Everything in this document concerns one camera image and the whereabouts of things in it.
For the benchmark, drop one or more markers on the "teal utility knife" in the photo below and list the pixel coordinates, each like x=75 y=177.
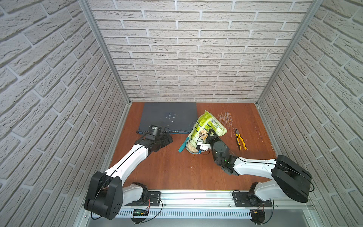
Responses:
x=183 y=146

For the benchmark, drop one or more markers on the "green oats bag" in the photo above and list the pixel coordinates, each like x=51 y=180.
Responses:
x=203 y=125

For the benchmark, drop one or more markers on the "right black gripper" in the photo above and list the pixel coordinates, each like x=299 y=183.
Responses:
x=211 y=141

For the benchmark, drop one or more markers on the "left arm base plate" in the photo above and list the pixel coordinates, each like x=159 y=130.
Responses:
x=149 y=198

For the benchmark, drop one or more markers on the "aluminium front rail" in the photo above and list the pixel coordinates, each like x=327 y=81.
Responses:
x=204 y=199

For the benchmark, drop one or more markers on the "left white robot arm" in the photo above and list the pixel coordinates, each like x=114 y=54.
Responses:
x=106 y=193

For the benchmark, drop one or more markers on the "grey network switch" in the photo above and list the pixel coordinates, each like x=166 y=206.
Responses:
x=174 y=117

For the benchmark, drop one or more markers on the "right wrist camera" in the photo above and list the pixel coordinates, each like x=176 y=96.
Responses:
x=202 y=147

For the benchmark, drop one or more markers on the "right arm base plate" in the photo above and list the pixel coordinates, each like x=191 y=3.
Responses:
x=244 y=199

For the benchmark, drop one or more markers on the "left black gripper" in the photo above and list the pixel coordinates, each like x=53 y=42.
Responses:
x=163 y=137

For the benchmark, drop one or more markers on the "small green circuit board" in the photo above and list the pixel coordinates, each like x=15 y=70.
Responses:
x=140 y=213

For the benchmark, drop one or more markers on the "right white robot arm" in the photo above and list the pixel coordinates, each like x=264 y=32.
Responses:
x=286 y=178

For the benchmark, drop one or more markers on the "black round connector box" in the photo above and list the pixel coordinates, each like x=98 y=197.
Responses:
x=258 y=216

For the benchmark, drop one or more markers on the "leaf pattern breakfast bowl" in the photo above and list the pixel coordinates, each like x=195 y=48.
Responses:
x=191 y=146

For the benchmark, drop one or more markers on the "yellow black pliers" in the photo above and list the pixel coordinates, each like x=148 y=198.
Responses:
x=240 y=142

